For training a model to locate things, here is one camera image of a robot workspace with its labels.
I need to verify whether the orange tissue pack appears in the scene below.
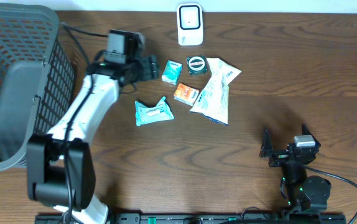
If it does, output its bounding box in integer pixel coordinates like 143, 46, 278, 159
174, 83, 200, 106

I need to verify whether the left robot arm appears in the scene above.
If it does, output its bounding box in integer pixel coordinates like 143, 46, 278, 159
26, 29, 159, 223

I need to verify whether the teal wet wipes pack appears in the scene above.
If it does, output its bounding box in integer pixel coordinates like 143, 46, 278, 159
135, 96, 174, 126

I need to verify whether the teal tissue pack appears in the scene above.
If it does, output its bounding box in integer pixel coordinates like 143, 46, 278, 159
162, 60, 182, 85

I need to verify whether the grey plastic mesh basket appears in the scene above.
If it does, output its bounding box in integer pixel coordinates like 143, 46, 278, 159
0, 3, 75, 171

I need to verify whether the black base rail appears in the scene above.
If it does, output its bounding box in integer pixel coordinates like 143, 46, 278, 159
34, 212, 348, 224

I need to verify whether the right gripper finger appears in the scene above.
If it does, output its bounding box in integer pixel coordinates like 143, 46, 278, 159
259, 128, 274, 158
301, 124, 314, 138

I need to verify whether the dark green round-label box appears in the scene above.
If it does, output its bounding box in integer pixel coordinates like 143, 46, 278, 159
187, 55, 208, 76

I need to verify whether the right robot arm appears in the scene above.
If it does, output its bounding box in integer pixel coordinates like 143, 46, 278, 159
259, 124, 332, 220

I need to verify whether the white blue snack bag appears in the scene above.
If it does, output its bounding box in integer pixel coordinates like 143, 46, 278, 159
190, 58, 242, 126

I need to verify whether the white barcode scanner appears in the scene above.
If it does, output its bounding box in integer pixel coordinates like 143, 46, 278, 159
176, 3, 204, 46

